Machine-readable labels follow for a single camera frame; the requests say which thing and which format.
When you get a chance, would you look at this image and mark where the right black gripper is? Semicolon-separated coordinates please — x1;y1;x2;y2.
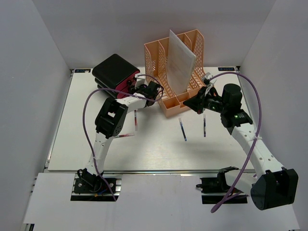
184;86;228;114

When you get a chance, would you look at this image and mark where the dark purple gel pen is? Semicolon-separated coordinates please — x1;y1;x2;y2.
203;114;206;137

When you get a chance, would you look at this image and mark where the blue gel pen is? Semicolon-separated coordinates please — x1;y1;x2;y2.
179;118;187;141

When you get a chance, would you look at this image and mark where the red gel pen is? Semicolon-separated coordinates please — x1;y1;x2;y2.
116;133;135;138
134;110;138;131

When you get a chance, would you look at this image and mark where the black pink drawer unit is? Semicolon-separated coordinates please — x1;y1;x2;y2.
92;54;140;93

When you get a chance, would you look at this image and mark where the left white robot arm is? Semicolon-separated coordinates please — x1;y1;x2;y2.
77;79;164;192

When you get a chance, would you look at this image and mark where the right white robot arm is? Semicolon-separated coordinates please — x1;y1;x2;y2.
183;84;298;210

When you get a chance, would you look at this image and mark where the orange plastic file organizer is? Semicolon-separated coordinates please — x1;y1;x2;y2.
144;29;217;119

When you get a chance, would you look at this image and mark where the flat red gel pen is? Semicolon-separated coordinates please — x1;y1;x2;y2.
116;133;135;138

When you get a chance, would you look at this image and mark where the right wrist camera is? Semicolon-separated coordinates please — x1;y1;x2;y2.
201;72;217;97

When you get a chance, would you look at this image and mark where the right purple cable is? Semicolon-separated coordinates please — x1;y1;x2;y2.
208;72;262;214

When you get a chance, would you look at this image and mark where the purple cable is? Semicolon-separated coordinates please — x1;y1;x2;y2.
82;75;166;202
208;72;262;214

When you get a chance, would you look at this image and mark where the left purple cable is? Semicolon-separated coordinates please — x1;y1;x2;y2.
82;75;166;202

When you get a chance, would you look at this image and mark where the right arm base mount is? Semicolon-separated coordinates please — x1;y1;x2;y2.
196;167;257;205

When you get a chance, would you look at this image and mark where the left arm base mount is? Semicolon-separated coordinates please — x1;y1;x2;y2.
70;168;121;202

